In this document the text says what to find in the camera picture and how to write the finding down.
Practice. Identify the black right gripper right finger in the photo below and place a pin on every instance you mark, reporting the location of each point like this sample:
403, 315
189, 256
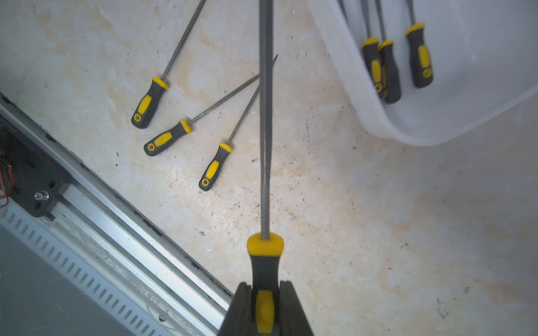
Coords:
292, 318

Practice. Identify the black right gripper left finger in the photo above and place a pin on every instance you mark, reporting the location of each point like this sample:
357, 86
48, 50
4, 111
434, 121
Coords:
238, 319

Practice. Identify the file tool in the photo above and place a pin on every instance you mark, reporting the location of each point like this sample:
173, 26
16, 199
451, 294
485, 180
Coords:
165, 139
265, 248
392, 91
213, 170
148, 105
370, 52
420, 58

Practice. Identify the white plastic storage box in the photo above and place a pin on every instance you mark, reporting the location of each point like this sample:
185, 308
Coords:
484, 59

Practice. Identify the aluminium front rail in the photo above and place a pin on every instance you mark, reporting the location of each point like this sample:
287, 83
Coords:
95, 264

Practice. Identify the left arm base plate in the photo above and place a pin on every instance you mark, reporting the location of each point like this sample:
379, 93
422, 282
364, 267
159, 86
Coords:
35, 181

